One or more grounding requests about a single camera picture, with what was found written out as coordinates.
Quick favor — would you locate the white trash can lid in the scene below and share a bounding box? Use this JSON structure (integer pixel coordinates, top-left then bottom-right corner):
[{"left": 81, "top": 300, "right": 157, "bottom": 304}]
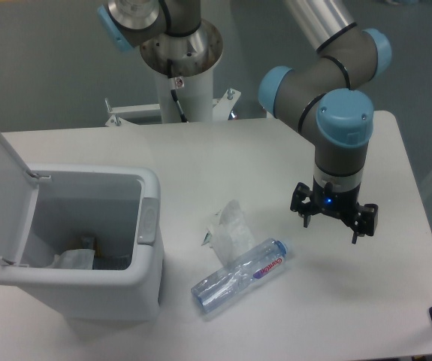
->
[{"left": 0, "top": 133, "right": 54, "bottom": 267}]

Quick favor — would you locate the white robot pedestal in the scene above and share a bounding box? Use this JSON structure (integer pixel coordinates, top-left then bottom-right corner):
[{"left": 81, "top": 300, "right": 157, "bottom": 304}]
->
[{"left": 105, "top": 20, "right": 241, "bottom": 126}]

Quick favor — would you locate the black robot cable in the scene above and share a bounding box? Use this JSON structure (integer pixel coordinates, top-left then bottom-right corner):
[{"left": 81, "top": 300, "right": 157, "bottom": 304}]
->
[{"left": 165, "top": 58, "right": 190, "bottom": 124}]

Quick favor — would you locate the clear plastic water bottle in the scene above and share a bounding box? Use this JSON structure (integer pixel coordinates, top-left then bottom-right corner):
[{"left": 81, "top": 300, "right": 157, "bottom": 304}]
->
[{"left": 191, "top": 238, "right": 289, "bottom": 314}]

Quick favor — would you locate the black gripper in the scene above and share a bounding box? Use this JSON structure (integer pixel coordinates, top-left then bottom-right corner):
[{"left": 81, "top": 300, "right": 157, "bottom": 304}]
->
[{"left": 290, "top": 180, "right": 379, "bottom": 244}]

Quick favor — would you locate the crumpled white paper trash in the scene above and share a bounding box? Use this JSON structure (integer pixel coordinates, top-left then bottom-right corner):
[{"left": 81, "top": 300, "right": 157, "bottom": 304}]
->
[{"left": 47, "top": 249, "right": 95, "bottom": 270}]

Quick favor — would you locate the clear plastic bag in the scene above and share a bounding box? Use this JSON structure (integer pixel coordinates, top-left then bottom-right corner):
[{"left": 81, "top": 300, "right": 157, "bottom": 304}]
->
[{"left": 201, "top": 199, "right": 256, "bottom": 266}]

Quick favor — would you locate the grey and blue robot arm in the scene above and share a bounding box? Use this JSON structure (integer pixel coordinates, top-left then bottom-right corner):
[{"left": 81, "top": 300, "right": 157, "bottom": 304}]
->
[{"left": 98, "top": 1, "right": 392, "bottom": 238}]

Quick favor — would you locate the white trash can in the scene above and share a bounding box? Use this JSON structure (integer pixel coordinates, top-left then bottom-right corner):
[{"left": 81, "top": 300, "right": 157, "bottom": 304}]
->
[{"left": 0, "top": 165, "right": 164, "bottom": 321}]

